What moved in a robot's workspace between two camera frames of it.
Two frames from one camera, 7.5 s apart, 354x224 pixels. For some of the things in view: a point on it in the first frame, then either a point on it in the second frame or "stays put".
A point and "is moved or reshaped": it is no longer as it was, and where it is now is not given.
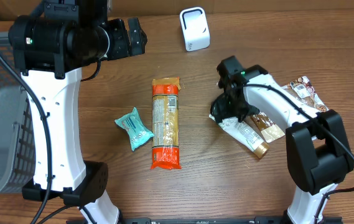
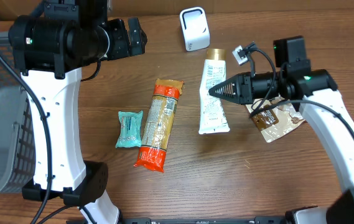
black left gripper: x=136 y=40 stays put
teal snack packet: x=137 y=133 is moved or reshaped
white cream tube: x=244 y=134 → x=212 y=119
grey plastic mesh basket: x=7 y=162 stays put
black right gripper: x=224 y=109 → x=245 y=91
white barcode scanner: x=195 y=28 stays put
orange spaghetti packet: x=165 y=150 is moved or reshaped
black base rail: x=163 y=220 stays put
